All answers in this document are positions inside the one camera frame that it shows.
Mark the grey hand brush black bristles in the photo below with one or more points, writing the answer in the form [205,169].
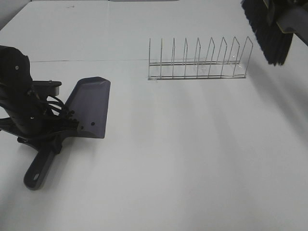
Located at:
[274,23]

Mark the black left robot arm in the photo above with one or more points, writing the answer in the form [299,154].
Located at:
[15,67]

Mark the grey plastic dustpan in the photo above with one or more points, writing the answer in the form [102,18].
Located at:
[91,94]

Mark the chrome wire dish rack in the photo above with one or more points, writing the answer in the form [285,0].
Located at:
[220,60]

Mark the pile of coffee beans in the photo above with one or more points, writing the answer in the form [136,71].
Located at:
[84,118]

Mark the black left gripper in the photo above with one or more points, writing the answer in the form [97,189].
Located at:
[30,107]

